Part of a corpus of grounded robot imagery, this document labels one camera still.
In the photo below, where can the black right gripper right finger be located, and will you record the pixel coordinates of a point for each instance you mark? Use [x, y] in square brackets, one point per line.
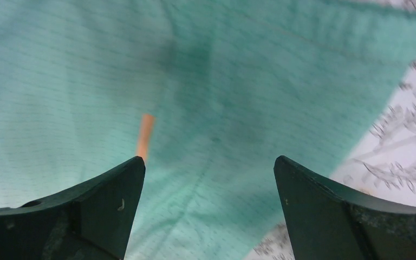
[327, 220]

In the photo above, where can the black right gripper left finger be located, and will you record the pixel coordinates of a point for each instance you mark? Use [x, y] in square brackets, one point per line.
[91, 220]

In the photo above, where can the orange and teal jacket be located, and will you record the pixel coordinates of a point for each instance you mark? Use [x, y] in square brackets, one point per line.
[232, 86]

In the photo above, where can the floral patterned table cloth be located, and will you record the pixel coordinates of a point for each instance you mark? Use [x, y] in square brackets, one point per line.
[401, 143]

